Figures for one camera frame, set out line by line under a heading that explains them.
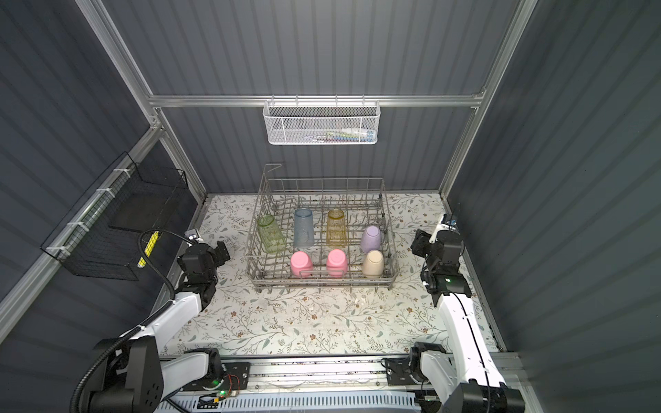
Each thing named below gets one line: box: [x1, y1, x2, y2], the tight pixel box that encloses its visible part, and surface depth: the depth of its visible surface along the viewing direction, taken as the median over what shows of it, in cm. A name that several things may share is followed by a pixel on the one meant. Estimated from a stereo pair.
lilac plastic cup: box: [360, 225, 382, 254], surface depth 91 cm
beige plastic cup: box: [362, 249, 384, 278], surface depth 86 cm
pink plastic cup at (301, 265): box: [290, 250, 315, 279], surface depth 85 cm
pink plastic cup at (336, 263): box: [326, 248, 349, 279], surface depth 85 cm
